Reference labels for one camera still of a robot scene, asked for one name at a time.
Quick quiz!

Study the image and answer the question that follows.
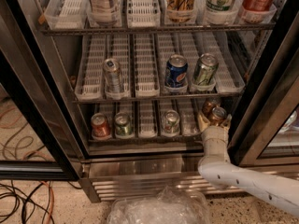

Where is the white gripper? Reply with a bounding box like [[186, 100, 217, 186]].
[[197, 111, 232, 144]]

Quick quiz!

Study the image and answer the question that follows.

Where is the orange can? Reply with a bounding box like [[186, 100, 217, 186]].
[[208, 106, 227, 126], [202, 97, 221, 117]]

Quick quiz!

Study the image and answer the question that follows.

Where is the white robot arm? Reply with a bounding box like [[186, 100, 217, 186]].
[[197, 111, 299, 217]]

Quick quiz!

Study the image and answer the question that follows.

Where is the orange can behind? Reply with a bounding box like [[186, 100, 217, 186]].
[[202, 97, 221, 117]]

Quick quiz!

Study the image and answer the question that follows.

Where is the white green can bottom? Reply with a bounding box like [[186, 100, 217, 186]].
[[162, 110, 180, 134]]

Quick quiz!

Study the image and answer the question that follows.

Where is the glass fridge door right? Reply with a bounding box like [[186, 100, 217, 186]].
[[228, 14, 299, 170]]

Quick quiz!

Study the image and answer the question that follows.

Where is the glass fridge door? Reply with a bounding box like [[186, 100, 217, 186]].
[[228, 14, 299, 170], [0, 0, 84, 180]]

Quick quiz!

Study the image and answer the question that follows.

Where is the green can middle shelf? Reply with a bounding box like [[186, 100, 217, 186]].
[[192, 53, 219, 86]]

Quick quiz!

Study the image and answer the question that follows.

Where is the blue pepsi can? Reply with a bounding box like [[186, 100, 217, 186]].
[[164, 54, 188, 88]]

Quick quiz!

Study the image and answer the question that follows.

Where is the green soda can bottom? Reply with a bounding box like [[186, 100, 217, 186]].
[[114, 112, 133, 138]]

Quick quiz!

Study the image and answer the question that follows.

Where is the silver can middle shelf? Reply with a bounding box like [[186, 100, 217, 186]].
[[103, 58, 124, 93]]

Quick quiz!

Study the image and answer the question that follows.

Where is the red soda can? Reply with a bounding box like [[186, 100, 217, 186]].
[[91, 113, 111, 138]]

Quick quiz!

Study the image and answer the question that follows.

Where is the steel fridge base grille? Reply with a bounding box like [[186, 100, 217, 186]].
[[78, 152, 299, 203]]

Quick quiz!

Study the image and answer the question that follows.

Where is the gold can top shelf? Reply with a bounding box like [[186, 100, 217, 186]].
[[166, 0, 195, 22]]

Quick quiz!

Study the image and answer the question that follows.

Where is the beige bottle top shelf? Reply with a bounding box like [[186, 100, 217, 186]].
[[90, 0, 119, 24]]

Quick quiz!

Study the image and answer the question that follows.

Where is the glass fridge door left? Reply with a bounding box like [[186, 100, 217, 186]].
[[0, 0, 84, 180]]

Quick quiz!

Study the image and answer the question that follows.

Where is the white tray bottom right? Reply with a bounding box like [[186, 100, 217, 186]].
[[178, 100, 199, 136]]

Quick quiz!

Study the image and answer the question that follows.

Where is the white tray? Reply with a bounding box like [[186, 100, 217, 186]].
[[178, 100, 199, 136], [134, 34, 160, 97], [138, 101, 157, 138], [44, 0, 89, 30], [203, 32, 245, 93], [75, 35, 107, 101], [126, 0, 161, 28]]

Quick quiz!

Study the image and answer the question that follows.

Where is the white tray middle right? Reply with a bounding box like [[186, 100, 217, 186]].
[[203, 32, 245, 93]]

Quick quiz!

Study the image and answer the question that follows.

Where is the white tray bottom centre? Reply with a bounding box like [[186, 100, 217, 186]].
[[138, 101, 157, 138]]

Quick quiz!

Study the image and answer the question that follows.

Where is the white tray middle centre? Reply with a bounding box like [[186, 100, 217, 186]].
[[134, 34, 160, 97]]

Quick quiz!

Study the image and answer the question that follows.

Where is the clear plastic bag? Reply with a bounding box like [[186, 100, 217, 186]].
[[107, 187, 211, 224]]

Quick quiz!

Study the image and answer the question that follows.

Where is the white tray middle left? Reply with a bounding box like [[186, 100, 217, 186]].
[[75, 35, 107, 101]]

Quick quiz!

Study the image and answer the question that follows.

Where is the white tray top centre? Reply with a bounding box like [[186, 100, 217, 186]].
[[126, 0, 161, 28]]

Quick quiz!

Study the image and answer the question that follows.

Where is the white tray top left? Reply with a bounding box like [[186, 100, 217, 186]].
[[44, 0, 89, 30]]

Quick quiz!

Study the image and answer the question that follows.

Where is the bottom wire shelf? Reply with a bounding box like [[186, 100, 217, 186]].
[[88, 134, 202, 145]]

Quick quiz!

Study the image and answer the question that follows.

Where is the wire shelf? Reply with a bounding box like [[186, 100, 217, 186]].
[[72, 92, 243, 105], [40, 23, 275, 36], [88, 134, 202, 145]]

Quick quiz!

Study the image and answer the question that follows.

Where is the top wire shelf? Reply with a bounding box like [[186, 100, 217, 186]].
[[40, 23, 275, 36]]

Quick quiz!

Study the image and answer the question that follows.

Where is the middle wire shelf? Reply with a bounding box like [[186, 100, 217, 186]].
[[72, 92, 243, 105]]

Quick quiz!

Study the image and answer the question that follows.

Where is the black cable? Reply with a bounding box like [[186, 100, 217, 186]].
[[0, 179, 83, 224]]

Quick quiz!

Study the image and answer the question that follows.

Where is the orange cable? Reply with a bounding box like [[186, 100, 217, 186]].
[[40, 180, 56, 224]]

